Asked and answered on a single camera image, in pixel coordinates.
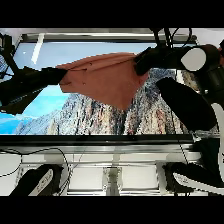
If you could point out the salmon pink garment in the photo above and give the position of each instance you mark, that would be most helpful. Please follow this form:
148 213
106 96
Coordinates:
106 78

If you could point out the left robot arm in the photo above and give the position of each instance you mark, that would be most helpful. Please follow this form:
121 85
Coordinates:
23 85

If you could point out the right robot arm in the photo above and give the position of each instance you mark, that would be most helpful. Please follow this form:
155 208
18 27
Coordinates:
186 100

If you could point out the silver frame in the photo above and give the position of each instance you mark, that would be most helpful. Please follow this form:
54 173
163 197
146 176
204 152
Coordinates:
110 166

